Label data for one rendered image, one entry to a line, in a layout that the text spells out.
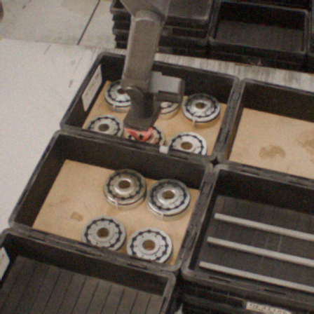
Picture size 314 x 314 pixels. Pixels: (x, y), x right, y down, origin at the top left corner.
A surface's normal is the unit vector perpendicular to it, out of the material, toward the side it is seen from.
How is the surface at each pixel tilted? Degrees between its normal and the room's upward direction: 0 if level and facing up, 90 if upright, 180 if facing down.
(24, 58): 0
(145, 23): 115
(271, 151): 0
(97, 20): 0
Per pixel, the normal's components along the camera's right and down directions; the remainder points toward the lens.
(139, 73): -0.11, 0.91
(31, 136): -0.04, -0.63
